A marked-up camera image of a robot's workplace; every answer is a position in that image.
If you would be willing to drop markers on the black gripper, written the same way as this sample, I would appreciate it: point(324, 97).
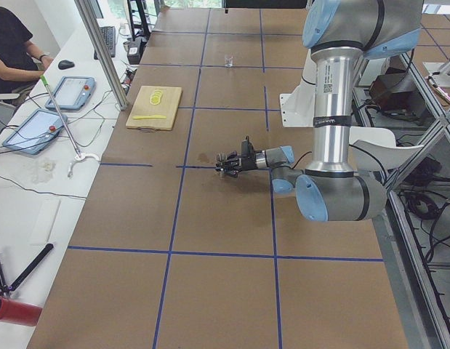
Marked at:
point(246, 163)

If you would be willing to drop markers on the steel double jigger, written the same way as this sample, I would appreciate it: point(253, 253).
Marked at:
point(221, 168)

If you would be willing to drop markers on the clear glass cup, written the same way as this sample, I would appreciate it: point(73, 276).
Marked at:
point(228, 61)

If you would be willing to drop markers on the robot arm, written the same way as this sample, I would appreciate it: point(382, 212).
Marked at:
point(337, 33)

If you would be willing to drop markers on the yellow plastic knife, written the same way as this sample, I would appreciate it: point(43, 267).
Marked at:
point(153, 116)

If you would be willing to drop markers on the wooden cutting board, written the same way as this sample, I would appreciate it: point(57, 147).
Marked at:
point(168, 107)

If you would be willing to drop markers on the white plastic chair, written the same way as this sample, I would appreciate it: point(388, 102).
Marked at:
point(381, 143)

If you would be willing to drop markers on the long metal grabber stick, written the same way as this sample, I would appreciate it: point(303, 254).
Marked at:
point(80, 156)

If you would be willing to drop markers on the far blue teach pendant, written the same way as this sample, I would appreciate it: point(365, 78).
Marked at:
point(73, 92)

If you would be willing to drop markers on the blue teach pendant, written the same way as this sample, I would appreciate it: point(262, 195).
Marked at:
point(73, 92)
point(35, 133)

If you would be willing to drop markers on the black keyboard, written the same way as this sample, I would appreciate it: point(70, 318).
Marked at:
point(109, 37)

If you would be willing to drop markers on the near blue teach pendant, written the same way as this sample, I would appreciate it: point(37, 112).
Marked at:
point(35, 133)

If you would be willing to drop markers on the black computer mouse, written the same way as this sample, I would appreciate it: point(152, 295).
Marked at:
point(65, 64)

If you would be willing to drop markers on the seated person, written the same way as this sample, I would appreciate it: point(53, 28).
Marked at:
point(21, 61)

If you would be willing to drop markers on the red bottle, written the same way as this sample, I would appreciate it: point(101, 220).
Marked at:
point(20, 313)

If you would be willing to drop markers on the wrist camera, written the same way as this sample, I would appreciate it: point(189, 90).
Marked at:
point(247, 149)

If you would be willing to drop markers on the aluminium frame post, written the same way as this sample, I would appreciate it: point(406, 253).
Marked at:
point(90, 22)

